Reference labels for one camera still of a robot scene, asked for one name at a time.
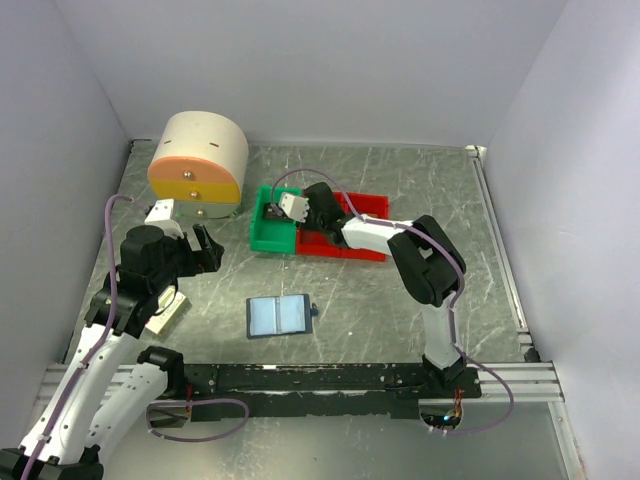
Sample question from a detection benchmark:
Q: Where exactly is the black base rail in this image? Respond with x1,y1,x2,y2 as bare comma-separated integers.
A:
159,363,481,419

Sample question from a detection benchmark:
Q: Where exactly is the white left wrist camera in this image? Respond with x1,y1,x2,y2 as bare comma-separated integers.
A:
144,199,184,239

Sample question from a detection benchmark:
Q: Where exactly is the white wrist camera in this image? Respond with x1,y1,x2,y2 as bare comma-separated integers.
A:
278,192,310,223
144,199,184,239

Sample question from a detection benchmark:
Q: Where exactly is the white small cardboard box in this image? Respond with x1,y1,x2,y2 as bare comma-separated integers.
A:
145,288,189,335

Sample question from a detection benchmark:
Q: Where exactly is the cream round drawer cabinet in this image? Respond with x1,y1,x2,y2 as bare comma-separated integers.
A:
147,111,249,219

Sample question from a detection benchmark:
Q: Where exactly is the red plastic double bin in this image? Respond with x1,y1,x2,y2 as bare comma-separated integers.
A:
296,192,391,262

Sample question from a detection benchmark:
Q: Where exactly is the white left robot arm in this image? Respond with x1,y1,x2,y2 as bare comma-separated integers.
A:
1,224,224,479

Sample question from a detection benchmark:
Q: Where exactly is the dark card with chip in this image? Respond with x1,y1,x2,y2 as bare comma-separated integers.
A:
263,204,290,222

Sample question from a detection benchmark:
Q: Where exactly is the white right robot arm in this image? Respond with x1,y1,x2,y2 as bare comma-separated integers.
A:
303,182,466,398

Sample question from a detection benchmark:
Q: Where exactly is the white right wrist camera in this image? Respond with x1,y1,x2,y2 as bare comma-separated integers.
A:
278,192,310,223

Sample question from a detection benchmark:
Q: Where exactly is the blue leather card holder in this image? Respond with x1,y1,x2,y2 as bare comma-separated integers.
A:
246,294,319,340

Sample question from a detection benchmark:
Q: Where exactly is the green plastic bin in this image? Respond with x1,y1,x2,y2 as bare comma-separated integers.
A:
249,185,297,254

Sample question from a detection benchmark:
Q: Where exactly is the aluminium frame rail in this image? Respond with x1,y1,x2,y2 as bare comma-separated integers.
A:
477,362,565,403

